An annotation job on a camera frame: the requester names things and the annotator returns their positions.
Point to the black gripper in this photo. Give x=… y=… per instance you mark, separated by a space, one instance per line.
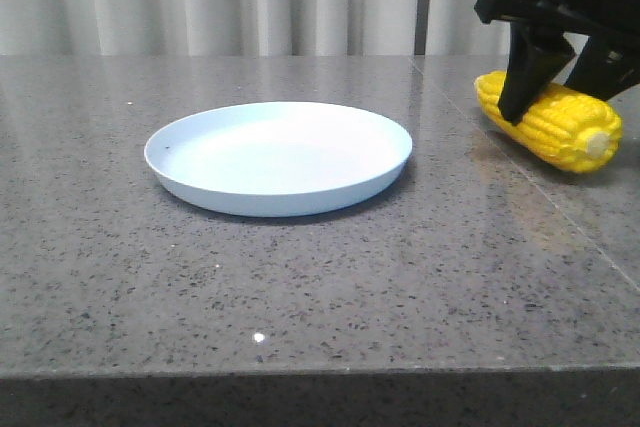
x=539 y=50

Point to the light blue round plate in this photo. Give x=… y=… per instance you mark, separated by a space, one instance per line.
x=278 y=159

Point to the yellow corn cob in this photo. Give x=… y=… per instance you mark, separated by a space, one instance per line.
x=569 y=130

